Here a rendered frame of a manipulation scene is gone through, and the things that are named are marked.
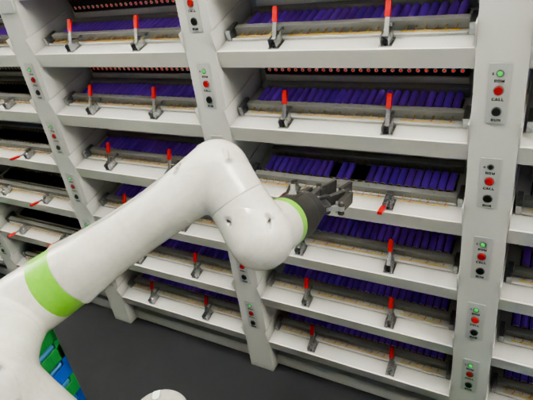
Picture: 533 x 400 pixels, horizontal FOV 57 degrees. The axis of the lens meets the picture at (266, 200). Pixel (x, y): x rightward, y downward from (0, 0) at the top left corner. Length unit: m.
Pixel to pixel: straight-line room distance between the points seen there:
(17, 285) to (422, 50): 0.87
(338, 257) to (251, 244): 0.69
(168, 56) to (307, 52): 0.41
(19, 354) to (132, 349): 1.34
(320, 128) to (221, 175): 0.51
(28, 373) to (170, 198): 0.32
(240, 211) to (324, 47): 0.52
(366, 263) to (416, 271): 0.13
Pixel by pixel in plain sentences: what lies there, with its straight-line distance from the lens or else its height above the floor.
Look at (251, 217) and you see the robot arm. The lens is 0.76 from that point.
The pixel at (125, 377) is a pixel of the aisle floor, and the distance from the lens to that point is 2.04.
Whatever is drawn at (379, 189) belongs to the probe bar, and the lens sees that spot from 1.28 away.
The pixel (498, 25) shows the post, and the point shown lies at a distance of 1.05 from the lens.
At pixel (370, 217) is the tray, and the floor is 0.73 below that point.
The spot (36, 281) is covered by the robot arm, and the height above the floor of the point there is 0.96.
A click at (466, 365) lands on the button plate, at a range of 1.51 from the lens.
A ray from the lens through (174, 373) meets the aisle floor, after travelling 1.98.
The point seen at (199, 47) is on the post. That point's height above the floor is 1.17.
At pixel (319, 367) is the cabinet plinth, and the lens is 1.82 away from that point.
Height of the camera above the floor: 1.41
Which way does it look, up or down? 29 degrees down
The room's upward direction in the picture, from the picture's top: 9 degrees counter-clockwise
